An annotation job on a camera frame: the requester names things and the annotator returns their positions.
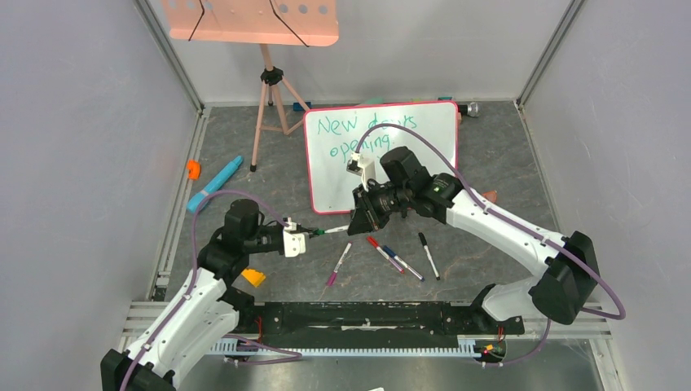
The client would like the black marker pen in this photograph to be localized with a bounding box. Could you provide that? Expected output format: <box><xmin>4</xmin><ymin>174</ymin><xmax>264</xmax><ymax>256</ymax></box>
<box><xmin>418</xmin><ymin>232</ymin><xmax>441</xmax><ymax>281</ymax></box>

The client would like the large cyan toy marker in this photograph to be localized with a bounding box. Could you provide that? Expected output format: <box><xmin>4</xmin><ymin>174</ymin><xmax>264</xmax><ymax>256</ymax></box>
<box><xmin>186</xmin><ymin>156</ymin><xmax>244</xmax><ymax>213</ymax></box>

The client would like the pink framed whiteboard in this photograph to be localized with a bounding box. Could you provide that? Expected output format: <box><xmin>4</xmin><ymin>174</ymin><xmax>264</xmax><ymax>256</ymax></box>
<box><xmin>304</xmin><ymin>100</ymin><xmax>460</xmax><ymax>214</ymax></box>

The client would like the green marker pen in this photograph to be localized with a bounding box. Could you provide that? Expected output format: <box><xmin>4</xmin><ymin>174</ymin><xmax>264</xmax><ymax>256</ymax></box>
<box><xmin>323</xmin><ymin>225</ymin><xmax>349</xmax><ymax>234</ymax></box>

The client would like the black flashlight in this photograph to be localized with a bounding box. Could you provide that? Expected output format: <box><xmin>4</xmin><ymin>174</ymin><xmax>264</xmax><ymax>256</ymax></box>
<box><xmin>457</xmin><ymin>102</ymin><xmax>479</xmax><ymax>118</ymax></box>

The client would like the red marker pen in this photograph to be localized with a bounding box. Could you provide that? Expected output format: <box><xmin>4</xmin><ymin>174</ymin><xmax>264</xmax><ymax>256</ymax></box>
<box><xmin>367</xmin><ymin>236</ymin><xmax>404</xmax><ymax>274</ymax></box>

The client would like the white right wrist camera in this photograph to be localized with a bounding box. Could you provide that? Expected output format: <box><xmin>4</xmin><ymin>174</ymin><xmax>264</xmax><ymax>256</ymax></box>
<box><xmin>346</xmin><ymin>152</ymin><xmax>376</xmax><ymax>190</ymax></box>

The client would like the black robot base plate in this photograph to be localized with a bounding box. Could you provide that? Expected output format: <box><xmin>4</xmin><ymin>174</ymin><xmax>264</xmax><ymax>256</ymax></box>
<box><xmin>233</xmin><ymin>301</ymin><xmax>525</xmax><ymax>349</ymax></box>

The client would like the pink music stand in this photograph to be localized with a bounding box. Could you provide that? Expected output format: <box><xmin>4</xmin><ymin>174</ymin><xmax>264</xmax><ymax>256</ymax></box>
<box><xmin>162</xmin><ymin>0</ymin><xmax>339</xmax><ymax>172</ymax></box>

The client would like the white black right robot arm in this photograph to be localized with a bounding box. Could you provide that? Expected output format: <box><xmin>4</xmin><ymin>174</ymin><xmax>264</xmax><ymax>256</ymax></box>
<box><xmin>346</xmin><ymin>147</ymin><xmax>599</xmax><ymax>332</ymax></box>

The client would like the blue marker pen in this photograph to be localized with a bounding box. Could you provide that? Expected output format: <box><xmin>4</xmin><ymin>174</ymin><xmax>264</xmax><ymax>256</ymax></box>
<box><xmin>383</xmin><ymin>245</ymin><xmax>425</xmax><ymax>282</ymax></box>

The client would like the orange half-round block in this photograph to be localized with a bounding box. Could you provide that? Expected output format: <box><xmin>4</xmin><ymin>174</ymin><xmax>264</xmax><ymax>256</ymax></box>
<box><xmin>482</xmin><ymin>191</ymin><xmax>498</xmax><ymax>203</ymax></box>

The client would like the yellow orange stepped block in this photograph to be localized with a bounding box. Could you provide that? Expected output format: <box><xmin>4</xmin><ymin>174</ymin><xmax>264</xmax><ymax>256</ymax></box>
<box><xmin>241</xmin><ymin>268</ymin><xmax>266</xmax><ymax>288</ymax></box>

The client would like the purple marker pen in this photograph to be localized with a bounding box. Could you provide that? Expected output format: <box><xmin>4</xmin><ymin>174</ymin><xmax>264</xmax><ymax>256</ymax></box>
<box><xmin>325</xmin><ymin>242</ymin><xmax>352</xmax><ymax>287</ymax></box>

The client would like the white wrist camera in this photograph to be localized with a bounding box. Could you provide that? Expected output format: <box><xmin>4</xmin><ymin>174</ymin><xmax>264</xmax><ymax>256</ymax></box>
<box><xmin>282</xmin><ymin>217</ymin><xmax>309</xmax><ymax>257</ymax></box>
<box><xmin>346</xmin><ymin>152</ymin><xmax>376</xmax><ymax>190</ymax></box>

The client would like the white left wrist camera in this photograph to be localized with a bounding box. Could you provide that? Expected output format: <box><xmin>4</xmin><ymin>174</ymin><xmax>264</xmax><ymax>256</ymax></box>
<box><xmin>282</xmin><ymin>217</ymin><xmax>309</xmax><ymax>257</ymax></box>

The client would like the orange block at left rail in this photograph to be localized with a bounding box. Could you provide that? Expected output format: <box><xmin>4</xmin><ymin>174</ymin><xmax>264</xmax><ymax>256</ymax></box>
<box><xmin>186</xmin><ymin>160</ymin><xmax>201</xmax><ymax>181</ymax></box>

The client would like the blue block behind stand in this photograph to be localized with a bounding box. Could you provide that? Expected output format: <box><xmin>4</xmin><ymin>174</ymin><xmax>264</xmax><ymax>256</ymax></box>
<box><xmin>293</xmin><ymin>101</ymin><xmax>312</xmax><ymax>112</ymax></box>

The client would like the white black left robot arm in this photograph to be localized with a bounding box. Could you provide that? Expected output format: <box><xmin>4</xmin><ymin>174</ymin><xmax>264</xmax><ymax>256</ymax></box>
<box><xmin>100</xmin><ymin>195</ymin><xmax>309</xmax><ymax>390</ymax></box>

